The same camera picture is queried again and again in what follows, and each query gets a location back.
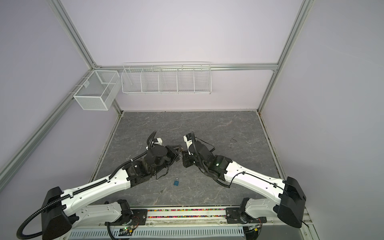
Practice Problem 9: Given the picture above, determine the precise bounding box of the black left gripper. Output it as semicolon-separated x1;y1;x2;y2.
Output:
151;145;182;176

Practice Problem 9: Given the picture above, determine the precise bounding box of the brass padlock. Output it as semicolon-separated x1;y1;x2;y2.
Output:
178;148;183;160

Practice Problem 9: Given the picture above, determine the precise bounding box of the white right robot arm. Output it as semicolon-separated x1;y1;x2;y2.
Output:
183;142;307;228

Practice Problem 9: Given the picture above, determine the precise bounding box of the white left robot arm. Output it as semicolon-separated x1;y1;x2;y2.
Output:
41;144;182;240

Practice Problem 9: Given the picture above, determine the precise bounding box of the white mesh box basket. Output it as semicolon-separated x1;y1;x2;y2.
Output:
74;70;122;111

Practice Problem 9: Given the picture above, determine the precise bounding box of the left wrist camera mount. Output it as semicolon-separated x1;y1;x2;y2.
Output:
153;138;163;146

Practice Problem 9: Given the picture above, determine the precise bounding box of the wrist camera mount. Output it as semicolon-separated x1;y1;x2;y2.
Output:
153;138;163;146
184;133;193;149

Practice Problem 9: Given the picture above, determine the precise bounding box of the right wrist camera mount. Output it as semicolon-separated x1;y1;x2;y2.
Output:
184;133;193;149

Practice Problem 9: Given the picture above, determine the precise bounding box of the black corrugated right cable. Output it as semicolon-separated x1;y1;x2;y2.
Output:
189;131;232;188

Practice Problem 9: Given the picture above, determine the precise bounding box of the black corrugated cable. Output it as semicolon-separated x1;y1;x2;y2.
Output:
189;131;232;188
107;130;158;181

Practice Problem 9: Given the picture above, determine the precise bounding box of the black corrugated left cable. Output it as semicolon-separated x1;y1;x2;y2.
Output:
107;130;158;181

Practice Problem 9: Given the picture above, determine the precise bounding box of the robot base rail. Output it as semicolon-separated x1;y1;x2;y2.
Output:
59;205;265;240

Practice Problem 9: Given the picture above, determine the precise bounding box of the white wire shelf basket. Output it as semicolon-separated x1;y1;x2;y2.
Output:
121;62;212;95

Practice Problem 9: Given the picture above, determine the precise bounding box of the aluminium enclosure frame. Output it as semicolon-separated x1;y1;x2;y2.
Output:
0;0;316;208

